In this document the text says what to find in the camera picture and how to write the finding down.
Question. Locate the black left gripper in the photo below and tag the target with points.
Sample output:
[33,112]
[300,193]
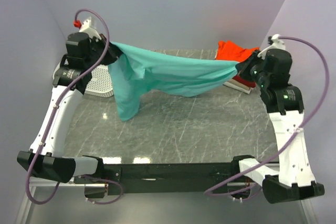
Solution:
[114,53]

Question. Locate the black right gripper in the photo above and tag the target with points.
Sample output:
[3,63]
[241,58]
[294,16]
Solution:
[242,67]

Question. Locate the teal t-shirt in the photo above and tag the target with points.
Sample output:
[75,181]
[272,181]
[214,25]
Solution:
[138,71]

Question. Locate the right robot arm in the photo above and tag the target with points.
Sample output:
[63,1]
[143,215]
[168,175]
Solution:
[284,104]

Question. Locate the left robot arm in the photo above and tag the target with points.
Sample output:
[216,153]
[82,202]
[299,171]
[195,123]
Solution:
[45,158]

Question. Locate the folded dark red t-shirt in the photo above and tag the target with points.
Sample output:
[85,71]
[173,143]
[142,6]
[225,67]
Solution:
[249,84]

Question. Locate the folded beige t-shirt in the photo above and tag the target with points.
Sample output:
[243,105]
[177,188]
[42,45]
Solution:
[240,86]

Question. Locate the folded orange t-shirt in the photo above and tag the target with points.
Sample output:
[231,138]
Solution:
[228,50]

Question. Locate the folded white t-shirt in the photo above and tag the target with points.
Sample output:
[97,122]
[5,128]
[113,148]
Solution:
[231,86]

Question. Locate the white perforated plastic basket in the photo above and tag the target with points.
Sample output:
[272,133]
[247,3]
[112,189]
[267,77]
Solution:
[97,83]

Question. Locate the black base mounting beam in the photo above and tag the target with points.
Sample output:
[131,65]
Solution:
[164,178]

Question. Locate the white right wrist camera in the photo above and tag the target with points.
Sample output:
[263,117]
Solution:
[274,43]

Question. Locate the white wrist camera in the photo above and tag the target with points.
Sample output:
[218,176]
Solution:
[89,27]
[274,43]

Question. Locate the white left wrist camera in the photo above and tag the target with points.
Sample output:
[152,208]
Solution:
[89,27]

